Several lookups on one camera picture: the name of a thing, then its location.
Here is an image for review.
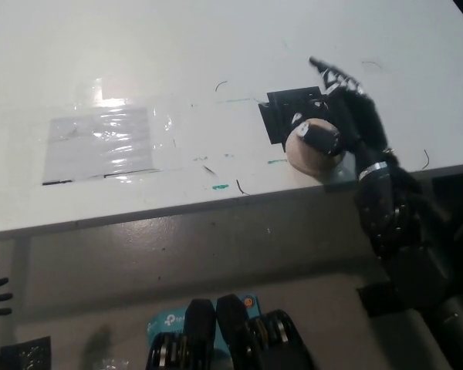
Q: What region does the black square tape mask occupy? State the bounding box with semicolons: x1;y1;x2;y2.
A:
257;86;335;146

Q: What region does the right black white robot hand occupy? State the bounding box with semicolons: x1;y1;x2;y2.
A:
292;56;390;175

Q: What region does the pink round dumpling toy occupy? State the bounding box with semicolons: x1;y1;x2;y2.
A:
286;119;345;180

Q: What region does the black tape floor marker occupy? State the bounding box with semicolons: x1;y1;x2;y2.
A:
356;283;407;318

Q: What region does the black perforated floor mat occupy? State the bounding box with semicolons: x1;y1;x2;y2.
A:
0;335;52;370

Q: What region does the clear plastic sheet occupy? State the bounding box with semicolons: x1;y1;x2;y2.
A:
41;106;160;187

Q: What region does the teal router box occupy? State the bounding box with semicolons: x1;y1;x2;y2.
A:
145;294;260;352

